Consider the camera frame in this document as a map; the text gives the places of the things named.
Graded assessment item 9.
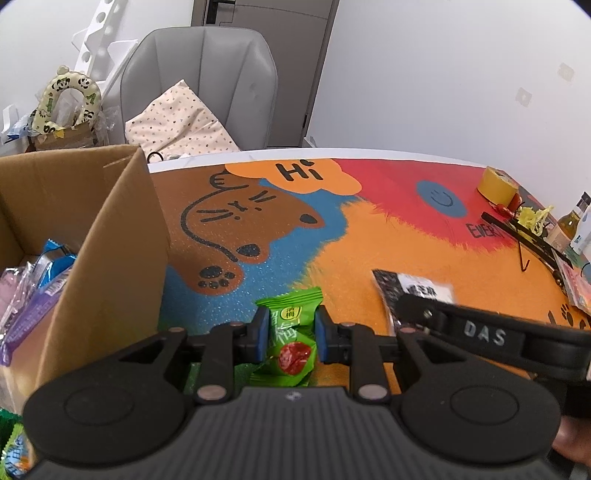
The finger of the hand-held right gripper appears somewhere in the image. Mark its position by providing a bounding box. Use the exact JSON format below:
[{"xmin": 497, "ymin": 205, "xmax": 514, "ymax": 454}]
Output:
[{"xmin": 396, "ymin": 294, "xmax": 462, "ymax": 335}]

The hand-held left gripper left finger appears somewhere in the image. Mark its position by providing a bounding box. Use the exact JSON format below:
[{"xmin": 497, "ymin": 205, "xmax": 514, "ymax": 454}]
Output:
[{"xmin": 108, "ymin": 305, "xmax": 271, "ymax": 403}]

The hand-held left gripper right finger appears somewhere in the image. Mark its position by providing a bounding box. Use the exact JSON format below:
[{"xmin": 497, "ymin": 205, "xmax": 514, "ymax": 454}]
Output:
[{"xmin": 315, "ymin": 305, "xmax": 476, "ymax": 401}]

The black white snack packet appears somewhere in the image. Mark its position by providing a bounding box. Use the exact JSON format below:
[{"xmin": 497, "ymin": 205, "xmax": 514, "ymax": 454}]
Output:
[{"xmin": 372, "ymin": 269, "xmax": 455, "ymax": 335}]

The green plum candy packet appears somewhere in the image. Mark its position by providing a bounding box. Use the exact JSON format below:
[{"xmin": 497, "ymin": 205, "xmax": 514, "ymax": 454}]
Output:
[{"xmin": 249, "ymin": 286, "xmax": 323, "ymax": 387}]

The brown cardboard box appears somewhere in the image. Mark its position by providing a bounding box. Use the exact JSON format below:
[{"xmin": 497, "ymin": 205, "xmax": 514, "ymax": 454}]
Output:
[{"xmin": 0, "ymin": 144, "xmax": 172, "ymax": 416}]

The purple snack packet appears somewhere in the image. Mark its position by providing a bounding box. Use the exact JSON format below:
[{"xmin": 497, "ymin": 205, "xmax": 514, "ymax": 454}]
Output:
[{"xmin": 0, "ymin": 272, "xmax": 70, "ymax": 365}]

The pale lilac snack packet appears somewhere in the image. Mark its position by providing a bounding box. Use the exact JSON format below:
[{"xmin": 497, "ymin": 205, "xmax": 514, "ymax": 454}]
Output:
[{"xmin": 0, "ymin": 263, "xmax": 35, "ymax": 324}]

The person's right hand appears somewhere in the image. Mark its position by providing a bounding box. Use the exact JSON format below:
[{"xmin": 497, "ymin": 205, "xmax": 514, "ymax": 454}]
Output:
[{"xmin": 551, "ymin": 412, "xmax": 591, "ymax": 469}]

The pink printed packet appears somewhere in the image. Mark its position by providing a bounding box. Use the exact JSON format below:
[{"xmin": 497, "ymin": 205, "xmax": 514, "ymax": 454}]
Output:
[{"xmin": 551, "ymin": 251, "xmax": 591, "ymax": 315}]

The colourful printed table mat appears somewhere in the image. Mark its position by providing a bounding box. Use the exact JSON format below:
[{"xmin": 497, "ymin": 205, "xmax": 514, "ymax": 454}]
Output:
[{"xmin": 148, "ymin": 148, "xmax": 591, "ymax": 402}]

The olive glass bottle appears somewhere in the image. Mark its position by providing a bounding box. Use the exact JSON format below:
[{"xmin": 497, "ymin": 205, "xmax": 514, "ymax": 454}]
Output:
[{"xmin": 547, "ymin": 210, "xmax": 583, "ymax": 252}]

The yellow crumpled wrapper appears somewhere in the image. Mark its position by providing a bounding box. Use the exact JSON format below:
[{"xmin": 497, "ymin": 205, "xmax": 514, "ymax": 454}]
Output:
[{"xmin": 516, "ymin": 205, "xmax": 554, "ymax": 238}]

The white bottle dark cap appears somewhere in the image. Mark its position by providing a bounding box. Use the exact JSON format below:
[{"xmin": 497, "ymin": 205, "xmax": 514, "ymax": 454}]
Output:
[{"xmin": 570, "ymin": 193, "xmax": 591, "ymax": 254}]

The yellow tape roll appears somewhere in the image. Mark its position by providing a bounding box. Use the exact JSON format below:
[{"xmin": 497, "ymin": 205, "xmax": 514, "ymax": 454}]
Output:
[{"xmin": 477, "ymin": 167, "xmax": 519, "ymax": 206}]

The dotted cream pillow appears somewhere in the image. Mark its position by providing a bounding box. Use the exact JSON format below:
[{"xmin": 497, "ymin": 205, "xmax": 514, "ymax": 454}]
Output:
[{"xmin": 126, "ymin": 79, "xmax": 241, "ymax": 160}]

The clear plastic bag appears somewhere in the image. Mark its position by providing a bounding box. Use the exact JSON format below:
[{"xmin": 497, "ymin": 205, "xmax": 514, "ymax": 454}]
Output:
[{"xmin": 92, "ymin": 105, "xmax": 123, "ymax": 146}]

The grey chair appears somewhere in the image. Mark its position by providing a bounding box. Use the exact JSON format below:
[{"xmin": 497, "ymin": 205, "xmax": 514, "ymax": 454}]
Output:
[{"xmin": 102, "ymin": 27, "xmax": 279, "ymax": 151}]

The green blue snack packet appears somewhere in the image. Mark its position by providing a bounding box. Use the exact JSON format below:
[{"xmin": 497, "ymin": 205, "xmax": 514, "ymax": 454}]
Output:
[{"xmin": 0, "ymin": 408, "xmax": 38, "ymax": 480}]

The brown paper bag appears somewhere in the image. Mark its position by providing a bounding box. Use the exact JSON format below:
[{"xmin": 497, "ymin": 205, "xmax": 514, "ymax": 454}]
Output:
[{"xmin": 25, "ymin": 122, "xmax": 100, "ymax": 152}]

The white plastic holder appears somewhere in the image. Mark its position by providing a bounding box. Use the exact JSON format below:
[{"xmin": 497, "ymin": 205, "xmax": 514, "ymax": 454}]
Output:
[{"xmin": 0, "ymin": 105, "xmax": 21, "ymax": 134}]

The white perforated rack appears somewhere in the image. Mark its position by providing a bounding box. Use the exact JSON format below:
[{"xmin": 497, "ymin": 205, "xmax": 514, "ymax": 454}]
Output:
[{"xmin": 69, "ymin": 0, "xmax": 139, "ymax": 93}]

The panda print ring cushion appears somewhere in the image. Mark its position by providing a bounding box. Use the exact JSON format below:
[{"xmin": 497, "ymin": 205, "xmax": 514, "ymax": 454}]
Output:
[{"xmin": 32, "ymin": 66, "xmax": 102, "ymax": 136}]

